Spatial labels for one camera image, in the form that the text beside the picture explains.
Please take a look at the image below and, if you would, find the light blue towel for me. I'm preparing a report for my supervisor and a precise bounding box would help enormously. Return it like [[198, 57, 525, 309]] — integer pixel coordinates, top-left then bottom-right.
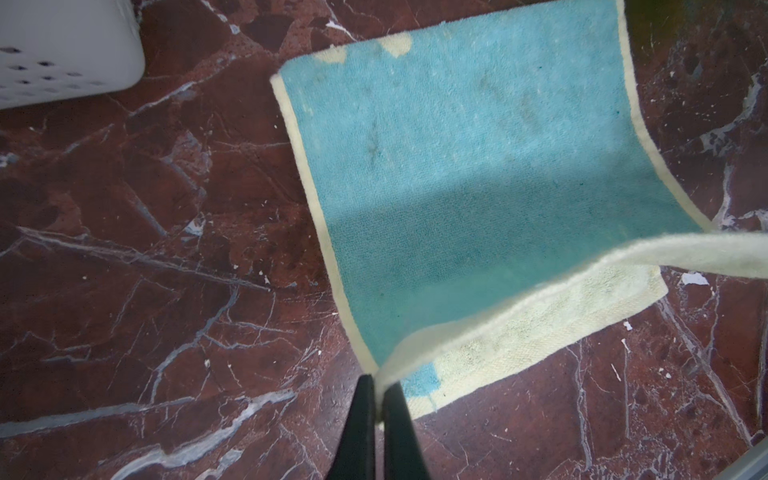
[[271, 1, 767, 417]]

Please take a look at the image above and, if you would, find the white perforated plastic basket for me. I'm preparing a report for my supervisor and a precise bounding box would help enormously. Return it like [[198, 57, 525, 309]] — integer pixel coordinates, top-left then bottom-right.
[[1, 0, 145, 110]]

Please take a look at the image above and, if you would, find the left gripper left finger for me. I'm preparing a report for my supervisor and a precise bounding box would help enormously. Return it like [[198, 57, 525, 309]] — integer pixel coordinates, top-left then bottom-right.
[[326, 375, 376, 480]]

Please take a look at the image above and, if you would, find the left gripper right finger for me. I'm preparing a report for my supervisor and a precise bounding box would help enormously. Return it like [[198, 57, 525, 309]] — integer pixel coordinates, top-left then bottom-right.
[[382, 383, 431, 480]]

